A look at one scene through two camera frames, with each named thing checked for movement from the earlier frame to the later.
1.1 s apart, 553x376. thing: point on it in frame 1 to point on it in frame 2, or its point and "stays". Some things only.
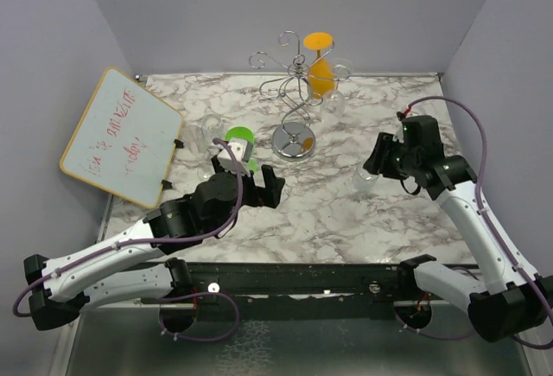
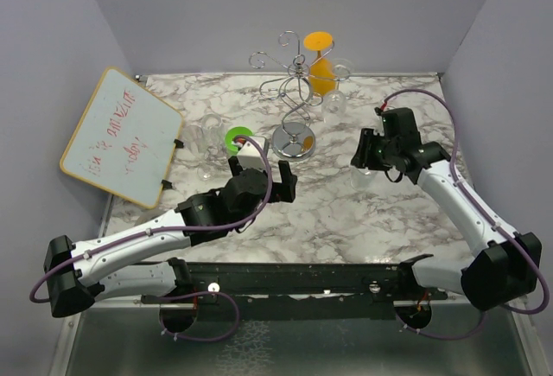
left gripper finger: [270, 195] to [286, 190]
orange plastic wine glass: [320, 76] stays
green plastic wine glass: [247, 134] stays
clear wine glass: [332, 105] stays
